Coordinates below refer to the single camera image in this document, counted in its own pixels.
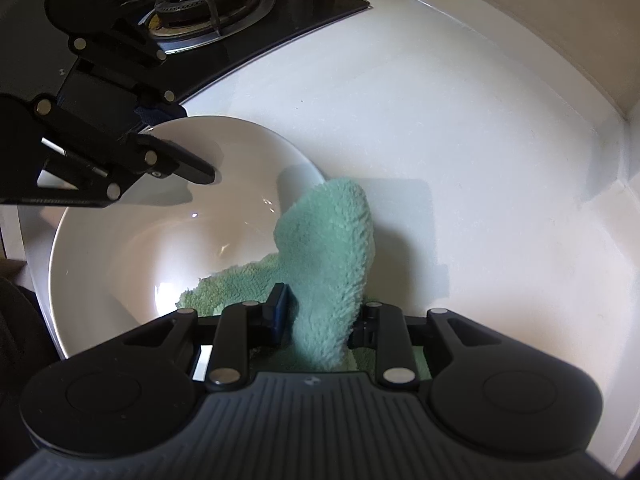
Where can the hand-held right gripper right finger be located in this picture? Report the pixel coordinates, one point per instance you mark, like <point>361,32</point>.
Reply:
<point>372,320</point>

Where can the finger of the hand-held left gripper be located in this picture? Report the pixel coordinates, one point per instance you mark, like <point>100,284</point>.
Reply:
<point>190,165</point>
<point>160,112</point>

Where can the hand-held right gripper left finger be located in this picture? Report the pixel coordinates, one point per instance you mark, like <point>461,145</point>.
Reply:
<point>277,310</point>

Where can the white bowl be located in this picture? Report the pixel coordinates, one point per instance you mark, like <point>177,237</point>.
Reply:
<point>150,240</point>

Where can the green cloth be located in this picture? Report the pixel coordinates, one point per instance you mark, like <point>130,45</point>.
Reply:
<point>330,240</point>

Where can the black glass cooktop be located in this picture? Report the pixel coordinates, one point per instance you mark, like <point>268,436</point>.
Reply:
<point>300,10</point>

